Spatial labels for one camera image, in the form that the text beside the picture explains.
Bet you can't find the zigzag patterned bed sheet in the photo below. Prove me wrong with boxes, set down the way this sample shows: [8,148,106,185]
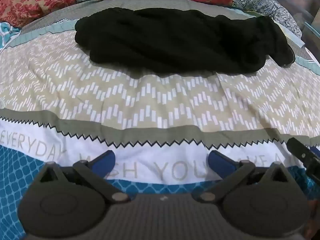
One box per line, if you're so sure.
[0,0,320,240]

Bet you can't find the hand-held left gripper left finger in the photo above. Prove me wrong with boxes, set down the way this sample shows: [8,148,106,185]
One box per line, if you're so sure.
[37,150,130,204]

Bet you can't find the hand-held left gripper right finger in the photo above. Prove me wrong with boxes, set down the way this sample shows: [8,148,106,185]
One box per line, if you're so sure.
[194,150,288,203]

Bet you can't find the black pants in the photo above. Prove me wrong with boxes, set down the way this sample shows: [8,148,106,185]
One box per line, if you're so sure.
[74,7,296,74]

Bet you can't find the teal white striped cloth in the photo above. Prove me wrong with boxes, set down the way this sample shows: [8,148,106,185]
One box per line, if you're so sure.
[0,22,22,48]

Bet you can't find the teal-rimmed clear storage box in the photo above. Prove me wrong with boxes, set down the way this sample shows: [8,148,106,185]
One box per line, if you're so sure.
[301,20,320,57]

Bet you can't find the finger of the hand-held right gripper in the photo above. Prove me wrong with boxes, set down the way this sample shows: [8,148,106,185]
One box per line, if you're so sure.
[286,137,320,178]

